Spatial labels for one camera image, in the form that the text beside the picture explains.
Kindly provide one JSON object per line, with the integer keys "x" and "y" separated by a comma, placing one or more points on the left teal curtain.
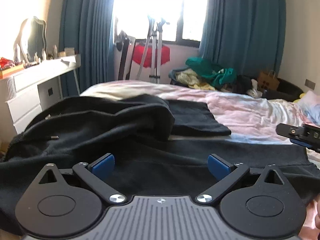
{"x": 87, "y": 26}

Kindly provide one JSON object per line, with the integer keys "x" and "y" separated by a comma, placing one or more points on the white vanity desk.
{"x": 38, "y": 74}

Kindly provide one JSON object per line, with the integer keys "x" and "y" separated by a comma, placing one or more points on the yellow plush toy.
{"x": 300, "y": 97}

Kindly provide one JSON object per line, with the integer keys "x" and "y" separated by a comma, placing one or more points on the pastel tie-dye bed sheet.
{"x": 225, "y": 112}

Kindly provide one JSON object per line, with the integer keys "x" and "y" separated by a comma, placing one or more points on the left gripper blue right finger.
{"x": 227, "y": 176}

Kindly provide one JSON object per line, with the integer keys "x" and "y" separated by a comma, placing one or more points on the yellow fuzzy garment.
{"x": 192, "y": 80}

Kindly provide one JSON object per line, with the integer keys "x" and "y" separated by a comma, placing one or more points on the green sweatshirt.
{"x": 214, "y": 74}

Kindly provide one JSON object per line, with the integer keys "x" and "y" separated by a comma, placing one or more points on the brown paper bag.
{"x": 268, "y": 80}

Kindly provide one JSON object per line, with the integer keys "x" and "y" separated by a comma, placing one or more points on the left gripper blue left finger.
{"x": 94, "y": 176}

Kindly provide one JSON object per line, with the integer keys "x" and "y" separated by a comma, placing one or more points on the white garment on chair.
{"x": 254, "y": 92}

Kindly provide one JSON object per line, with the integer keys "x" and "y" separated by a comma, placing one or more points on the black fleece hoodie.
{"x": 86, "y": 128}

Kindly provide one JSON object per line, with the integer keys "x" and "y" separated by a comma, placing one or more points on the wall outlet switch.
{"x": 311, "y": 85}

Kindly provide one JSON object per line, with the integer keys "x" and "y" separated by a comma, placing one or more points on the ornate vanity mirror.
{"x": 31, "y": 44}

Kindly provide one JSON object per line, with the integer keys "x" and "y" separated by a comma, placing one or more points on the orange tray with toys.
{"x": 9, "y": 67}

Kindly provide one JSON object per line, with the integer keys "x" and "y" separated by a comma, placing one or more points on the teal curtain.
{"x": 246, "y": 35}
{"x": 87, "y": 26}

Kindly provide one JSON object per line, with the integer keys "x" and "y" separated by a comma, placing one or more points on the right teal curtain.
{"x": 246, "y": 35}

